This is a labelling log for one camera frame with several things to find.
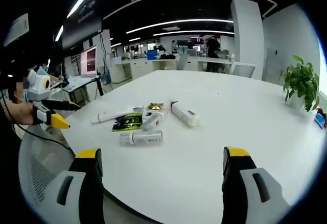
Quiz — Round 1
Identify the black cable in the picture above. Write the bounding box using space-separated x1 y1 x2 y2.
1 89 72 151

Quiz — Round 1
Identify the gold skincare sachet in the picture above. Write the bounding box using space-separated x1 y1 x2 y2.
146 102 165 111

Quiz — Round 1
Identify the blue object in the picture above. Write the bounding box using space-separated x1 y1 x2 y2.
313 108 327 129

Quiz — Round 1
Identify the computer monitor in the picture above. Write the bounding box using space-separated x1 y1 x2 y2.
80 45 98 78

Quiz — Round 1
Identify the clear capped white skincare bottle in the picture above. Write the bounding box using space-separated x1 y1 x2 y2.
119 130 164 147

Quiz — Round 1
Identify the white skincare tube grey label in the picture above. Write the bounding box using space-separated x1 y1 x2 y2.
140 111 170 132

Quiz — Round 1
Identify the large black hanging screen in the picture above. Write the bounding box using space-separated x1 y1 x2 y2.
62 0 104 52

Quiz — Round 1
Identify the black green skincare sachet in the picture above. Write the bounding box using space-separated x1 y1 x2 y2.
111 112 143 133

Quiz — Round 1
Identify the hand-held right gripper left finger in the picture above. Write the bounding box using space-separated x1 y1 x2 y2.
35 147 105 224

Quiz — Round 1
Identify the white side desk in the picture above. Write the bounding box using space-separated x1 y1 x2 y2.
61 75 103 104

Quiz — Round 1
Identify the grey mesh office chair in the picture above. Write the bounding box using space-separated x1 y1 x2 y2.
17 123 103 211

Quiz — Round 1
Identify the long white skincare tube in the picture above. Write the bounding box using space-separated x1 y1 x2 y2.
91 108 134 125

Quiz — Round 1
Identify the blue box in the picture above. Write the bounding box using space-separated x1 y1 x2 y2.
146 50 160 61

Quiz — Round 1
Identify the green potted plant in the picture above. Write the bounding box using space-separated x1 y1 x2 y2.
279 55 321 113

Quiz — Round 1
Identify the person's left hand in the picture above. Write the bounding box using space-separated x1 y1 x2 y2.
10 99 36 126

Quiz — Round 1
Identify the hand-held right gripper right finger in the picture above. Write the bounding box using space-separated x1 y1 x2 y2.
221 146 292 224

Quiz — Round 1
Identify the white skincare bottle red band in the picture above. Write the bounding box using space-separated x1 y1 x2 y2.
169 98 200 128

